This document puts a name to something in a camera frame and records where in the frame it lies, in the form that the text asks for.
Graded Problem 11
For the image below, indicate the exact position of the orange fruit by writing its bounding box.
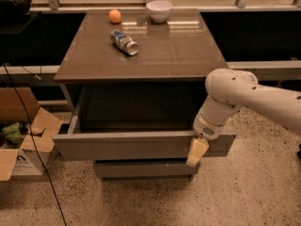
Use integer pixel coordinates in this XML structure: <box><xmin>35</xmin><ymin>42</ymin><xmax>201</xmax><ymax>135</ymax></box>
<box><xmin>109</xmin><ymin>9</ymin><xmax>121</xmax><ymax>24</ymax></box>

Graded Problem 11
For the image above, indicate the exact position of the grey drawer cabinet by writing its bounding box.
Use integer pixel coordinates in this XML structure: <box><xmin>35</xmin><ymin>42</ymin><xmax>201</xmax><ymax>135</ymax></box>
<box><xmin>53</xmin><ymin>8</ymin><xmax>229</xmax><ymax>183</ymax></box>

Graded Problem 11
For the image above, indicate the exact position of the black cable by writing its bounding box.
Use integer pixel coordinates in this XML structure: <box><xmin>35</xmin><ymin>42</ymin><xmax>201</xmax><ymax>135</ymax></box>
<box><xmin>1</xmin><ymin>63</ymin><xmax>68</xmax><ymax>226</ymax></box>

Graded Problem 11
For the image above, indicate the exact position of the grey drawer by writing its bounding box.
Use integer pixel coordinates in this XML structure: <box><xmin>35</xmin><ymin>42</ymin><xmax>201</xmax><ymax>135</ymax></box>
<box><xmin>93</xmin><ymin>158</ymin><xmax>199</xmax><ymax>181</ymax></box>
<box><xmin>52</xmin><ymin>85</ymin><xmax>238</xmax><ymax>161</ymax></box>

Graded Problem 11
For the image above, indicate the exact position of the cardboard box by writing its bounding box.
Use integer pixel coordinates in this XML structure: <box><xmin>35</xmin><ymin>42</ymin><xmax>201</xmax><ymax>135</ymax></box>
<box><xmin>0</xmin><ymin>88</ymin><xmax>62</xmax><ymax>182</ymax></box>

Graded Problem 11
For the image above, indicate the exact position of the grey bottom drawer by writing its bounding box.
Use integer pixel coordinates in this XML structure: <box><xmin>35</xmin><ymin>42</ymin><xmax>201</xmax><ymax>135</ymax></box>
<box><xmin>93</xmin><ymin>158</ymin><xmax>199</xmax><ymax>181</ymax></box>

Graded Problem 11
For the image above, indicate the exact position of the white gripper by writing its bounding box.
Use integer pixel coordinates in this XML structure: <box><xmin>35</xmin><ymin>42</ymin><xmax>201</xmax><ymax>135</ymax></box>
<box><xmin>186</xmin><ymin>96</ymin><xmax>240</xmax><ymax>167</ymax></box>

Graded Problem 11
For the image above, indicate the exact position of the green bag in box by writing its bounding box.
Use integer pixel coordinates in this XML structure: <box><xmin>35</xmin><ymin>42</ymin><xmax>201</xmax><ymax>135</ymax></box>
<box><xmin>2</xmin><ymin>122</ymin><xmax>24</xmax><ymax>148</ymax></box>

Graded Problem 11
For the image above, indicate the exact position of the white bowl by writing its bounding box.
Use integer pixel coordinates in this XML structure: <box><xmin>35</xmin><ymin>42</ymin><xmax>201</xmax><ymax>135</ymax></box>
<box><xmin>146</xmin><ymin>1</ymin><xmax>173</xmax><ymax>23</ymax></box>

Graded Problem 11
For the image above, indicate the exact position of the black object on shelf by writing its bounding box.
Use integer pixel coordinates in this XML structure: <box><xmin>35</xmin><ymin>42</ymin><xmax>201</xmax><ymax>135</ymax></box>
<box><xmin>0</xmin><ymin>0</ymin><xmax>32</xmax><ymax>16</ymax></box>

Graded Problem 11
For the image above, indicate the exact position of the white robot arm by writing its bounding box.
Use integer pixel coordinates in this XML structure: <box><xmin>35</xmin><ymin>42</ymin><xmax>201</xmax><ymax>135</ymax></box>
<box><xmin>186</xmin><ymin>69</ymin><xmax>301</xmax><ymax>167</ymax></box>

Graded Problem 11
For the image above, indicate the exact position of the crushed blue soda can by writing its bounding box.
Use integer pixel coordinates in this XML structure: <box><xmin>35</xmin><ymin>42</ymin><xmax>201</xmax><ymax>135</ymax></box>
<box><xmin>110</xmin><ymin>29</ymin><xmax>138</xmax><ymax>56</ymax></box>

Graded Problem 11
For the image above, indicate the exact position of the grey top drawer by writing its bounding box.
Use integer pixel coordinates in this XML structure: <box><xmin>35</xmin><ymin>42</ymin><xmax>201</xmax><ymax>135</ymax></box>
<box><xmin>52</xmin><ymin>85</ymin><xmax>238</xmax><ymax>161</ymax></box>

